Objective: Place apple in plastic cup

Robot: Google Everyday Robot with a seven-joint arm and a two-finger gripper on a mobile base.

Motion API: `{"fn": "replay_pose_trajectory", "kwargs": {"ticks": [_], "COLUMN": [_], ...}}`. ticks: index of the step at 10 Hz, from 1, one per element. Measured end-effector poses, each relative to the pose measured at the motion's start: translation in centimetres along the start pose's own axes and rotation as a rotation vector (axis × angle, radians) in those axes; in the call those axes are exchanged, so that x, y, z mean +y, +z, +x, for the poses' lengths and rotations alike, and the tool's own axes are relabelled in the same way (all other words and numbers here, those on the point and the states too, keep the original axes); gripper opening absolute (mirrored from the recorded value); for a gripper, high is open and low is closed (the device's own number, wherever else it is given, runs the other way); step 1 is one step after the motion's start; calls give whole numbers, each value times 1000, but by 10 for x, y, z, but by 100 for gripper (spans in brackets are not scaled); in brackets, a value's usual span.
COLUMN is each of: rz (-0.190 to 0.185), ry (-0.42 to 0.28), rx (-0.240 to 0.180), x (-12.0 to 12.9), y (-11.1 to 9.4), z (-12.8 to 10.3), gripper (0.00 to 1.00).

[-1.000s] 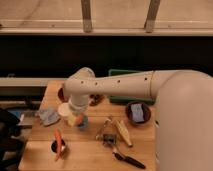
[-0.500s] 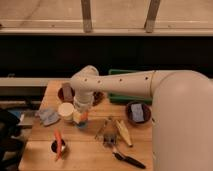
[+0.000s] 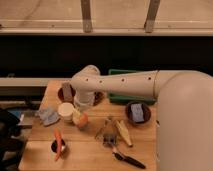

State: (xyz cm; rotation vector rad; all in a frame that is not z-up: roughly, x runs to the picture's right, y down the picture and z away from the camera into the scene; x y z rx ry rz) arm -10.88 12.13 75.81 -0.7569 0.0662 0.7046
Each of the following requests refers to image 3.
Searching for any black handled brush tool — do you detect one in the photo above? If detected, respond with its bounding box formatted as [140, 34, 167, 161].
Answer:
[103, 134, 146, 169]

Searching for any orange carrot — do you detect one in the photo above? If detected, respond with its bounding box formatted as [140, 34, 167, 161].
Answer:
[54, 129, 62, 161]

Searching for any black chair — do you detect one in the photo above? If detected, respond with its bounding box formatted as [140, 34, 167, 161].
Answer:
[0, 108, 24, 171]

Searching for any grey sponge block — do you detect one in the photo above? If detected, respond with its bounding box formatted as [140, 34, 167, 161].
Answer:
[62, 83, 73, 102]

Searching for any green plastic tray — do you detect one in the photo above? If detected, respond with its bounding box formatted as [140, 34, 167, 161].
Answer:
[107, 69, 155, 105]

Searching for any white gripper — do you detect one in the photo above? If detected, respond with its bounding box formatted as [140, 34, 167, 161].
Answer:
[72, 91, 95, 125]

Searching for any grey blue cloth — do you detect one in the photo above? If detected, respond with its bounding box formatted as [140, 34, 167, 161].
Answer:
[36, 108, 60, 126]

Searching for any brown bowl with grey sponge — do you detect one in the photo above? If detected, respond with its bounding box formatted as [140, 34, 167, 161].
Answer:
[58, 85, 75, 103]

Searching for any small black cup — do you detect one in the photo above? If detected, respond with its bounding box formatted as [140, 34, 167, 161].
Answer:
[51, 139, 66, 154]

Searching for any brown bowl right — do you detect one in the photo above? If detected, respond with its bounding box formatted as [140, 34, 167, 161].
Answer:
[125, 101, 151, 125]

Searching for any bunch of dark grapes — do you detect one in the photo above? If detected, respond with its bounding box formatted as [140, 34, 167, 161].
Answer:
[94, 92, 104, 105]

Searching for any blue plastic cup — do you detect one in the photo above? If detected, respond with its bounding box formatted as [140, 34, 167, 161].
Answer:
[76, 122, 88, 131]

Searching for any light blue sponge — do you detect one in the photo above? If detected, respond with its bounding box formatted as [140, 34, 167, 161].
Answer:
[131, 103, 144, 122]

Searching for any white cylindrical cup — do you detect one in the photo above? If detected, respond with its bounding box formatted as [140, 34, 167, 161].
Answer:
[58, 102, 74, 121]

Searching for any orange apple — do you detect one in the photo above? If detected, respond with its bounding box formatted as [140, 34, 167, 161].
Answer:
[78, 113, 88, 123]

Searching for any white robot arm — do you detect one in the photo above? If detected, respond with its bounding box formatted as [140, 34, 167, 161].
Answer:
[71, 65, 213, 171]

